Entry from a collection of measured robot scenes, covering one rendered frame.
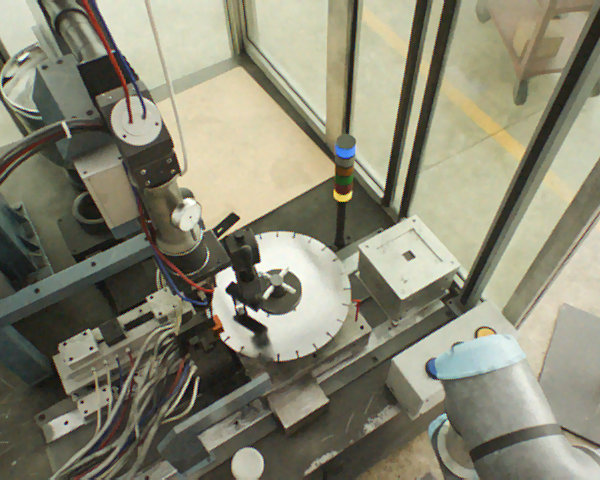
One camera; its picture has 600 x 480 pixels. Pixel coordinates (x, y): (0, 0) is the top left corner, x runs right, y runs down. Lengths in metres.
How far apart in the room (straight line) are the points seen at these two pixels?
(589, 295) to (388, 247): 1.34
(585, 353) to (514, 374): 1.68
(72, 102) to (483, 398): 0.67
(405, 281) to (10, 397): 0.98
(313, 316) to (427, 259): 0.34
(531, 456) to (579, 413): 1.60
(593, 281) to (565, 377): 0.48
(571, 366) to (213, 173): 1.51
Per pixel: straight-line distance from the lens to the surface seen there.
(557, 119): 0.98
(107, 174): 0.84
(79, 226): 1.50
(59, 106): 0.87
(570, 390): 2.35
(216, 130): 1.87
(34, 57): 1.74
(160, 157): 0.76
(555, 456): 0.75
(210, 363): 1.29
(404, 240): 1.42
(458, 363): 0.77
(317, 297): 1.26
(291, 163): 1.75
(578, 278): 2.62
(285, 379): 1.29
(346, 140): 1.25
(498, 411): 0.74
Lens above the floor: 2.06
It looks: 57 degrees down
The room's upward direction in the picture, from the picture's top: 2 degrees counter-clockwise
